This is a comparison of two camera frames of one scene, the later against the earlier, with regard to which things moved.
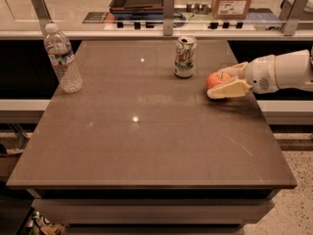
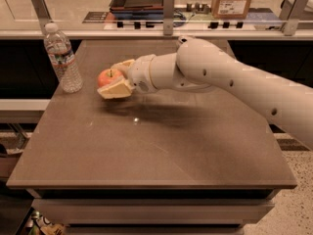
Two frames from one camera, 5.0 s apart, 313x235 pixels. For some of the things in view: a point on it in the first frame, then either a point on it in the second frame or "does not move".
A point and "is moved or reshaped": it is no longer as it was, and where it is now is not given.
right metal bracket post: (290, 13) does not move
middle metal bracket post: (168, 12) does not move
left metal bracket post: (41, 9) does not move
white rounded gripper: (260, 73) to (139, 71)
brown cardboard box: (231, 2) does not move
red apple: (216, 78) is moved or reshaped
